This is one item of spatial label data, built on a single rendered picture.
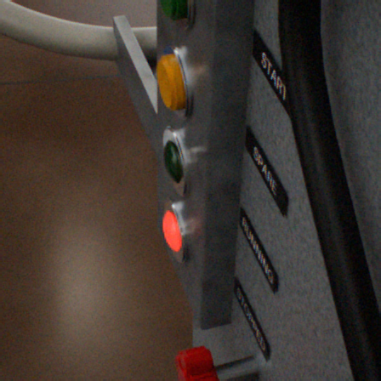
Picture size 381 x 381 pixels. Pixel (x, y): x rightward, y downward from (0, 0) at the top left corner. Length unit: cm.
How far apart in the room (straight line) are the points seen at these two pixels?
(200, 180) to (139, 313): 163
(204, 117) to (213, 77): 3
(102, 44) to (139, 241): 132
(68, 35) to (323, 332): 57
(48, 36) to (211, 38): 53
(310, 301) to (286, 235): 3
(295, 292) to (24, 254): 180
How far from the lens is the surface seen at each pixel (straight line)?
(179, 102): 49
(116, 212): 230
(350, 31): 35
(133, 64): 90
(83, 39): 95
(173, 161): 52
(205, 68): 45
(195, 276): 55
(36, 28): 96
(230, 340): 58
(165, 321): 211
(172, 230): 56
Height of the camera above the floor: 167
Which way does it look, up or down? 45 degrees down
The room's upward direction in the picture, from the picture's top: 2 degrees clockwise
